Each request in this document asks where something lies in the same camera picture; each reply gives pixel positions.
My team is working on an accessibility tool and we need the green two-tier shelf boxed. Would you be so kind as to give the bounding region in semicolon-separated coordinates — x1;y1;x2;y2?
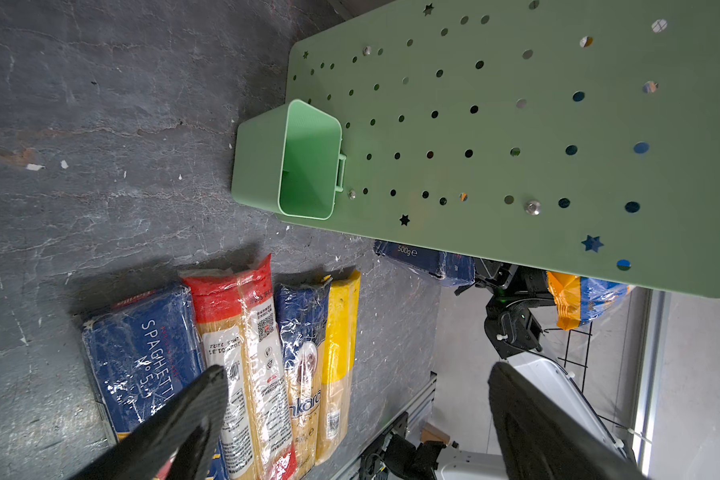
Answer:
286;1;720;298

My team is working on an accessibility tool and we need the dark blue spaghetti bag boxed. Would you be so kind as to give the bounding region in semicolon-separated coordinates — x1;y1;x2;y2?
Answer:
275;281;330;479

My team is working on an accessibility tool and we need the small green cup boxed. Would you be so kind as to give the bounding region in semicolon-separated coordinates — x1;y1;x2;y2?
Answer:
231;99;346;221

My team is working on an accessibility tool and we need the blue Barilla spaghetti box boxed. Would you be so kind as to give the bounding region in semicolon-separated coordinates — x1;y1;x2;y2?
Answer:
81;283;229;479

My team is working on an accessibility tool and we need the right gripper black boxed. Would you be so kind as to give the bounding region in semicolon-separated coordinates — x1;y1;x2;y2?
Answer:
473;260;555;360

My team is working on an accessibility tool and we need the blue Barilla rigatoni box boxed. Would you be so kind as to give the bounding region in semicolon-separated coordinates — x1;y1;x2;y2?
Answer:
373;240;475;287

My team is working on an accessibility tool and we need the yellow spaghetti bag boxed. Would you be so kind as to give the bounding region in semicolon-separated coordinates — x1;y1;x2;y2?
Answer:
316;271;362;465

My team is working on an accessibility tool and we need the red pasta packet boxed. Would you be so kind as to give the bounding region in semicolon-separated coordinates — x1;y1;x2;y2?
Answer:
180;257;298;479

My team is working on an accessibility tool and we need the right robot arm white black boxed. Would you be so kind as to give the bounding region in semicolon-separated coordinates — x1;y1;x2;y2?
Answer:
356;265;643;479

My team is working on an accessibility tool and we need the black wire hook rack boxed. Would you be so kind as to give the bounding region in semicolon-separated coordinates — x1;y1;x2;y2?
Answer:
544;320;633;438

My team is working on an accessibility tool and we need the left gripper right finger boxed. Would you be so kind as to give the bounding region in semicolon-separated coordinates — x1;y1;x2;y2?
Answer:
488;362;644;479

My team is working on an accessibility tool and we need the blue orecchiette pasta bag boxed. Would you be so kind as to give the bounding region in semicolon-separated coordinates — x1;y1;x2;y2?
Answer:
546;271;633;331

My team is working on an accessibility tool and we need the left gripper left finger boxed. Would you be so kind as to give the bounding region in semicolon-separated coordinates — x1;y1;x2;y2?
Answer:
73;365;228;479

